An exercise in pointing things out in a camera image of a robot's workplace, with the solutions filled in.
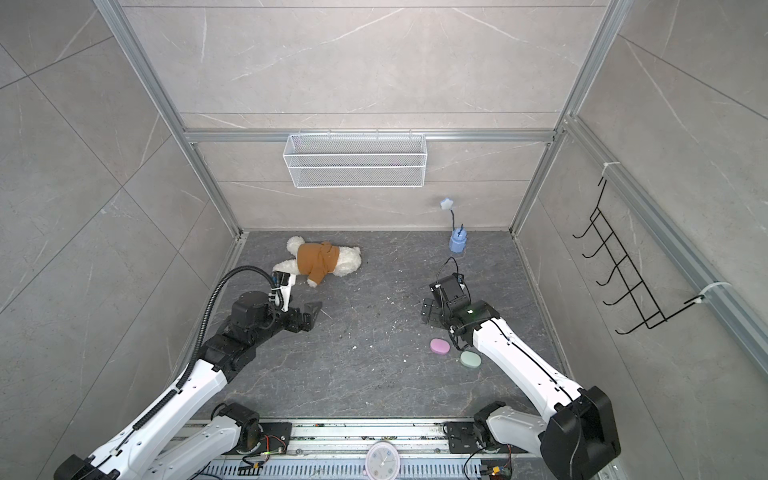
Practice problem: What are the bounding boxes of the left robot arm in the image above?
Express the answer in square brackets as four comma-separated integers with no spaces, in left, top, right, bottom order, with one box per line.
[54,265,322,479]

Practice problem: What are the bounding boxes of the white plush dog brown shirt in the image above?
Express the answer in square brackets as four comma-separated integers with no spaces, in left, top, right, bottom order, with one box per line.
[273,236,362,287]

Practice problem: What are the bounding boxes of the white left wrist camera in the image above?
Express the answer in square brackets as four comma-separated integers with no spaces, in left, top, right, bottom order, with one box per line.
[270,270,296,312]

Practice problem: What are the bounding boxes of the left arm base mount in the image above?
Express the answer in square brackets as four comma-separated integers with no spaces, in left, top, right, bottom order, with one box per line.
[236,421,293,455]

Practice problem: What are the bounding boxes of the black wall hook rack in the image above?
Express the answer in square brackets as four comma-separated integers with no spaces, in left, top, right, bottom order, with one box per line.
[571,177,706,336]

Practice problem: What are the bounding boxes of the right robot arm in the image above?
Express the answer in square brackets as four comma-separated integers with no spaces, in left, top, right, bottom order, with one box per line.
[422,273,622,479]

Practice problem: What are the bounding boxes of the white wire wall basket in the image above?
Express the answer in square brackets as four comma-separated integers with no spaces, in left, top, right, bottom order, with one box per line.
[283,133,428,189]

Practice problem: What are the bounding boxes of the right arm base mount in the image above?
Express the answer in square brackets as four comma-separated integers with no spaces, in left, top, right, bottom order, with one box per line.
[442,420,499,454]

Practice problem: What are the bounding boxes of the mint green charging case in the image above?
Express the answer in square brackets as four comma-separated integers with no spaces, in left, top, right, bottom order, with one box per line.
[459,351,482,369]

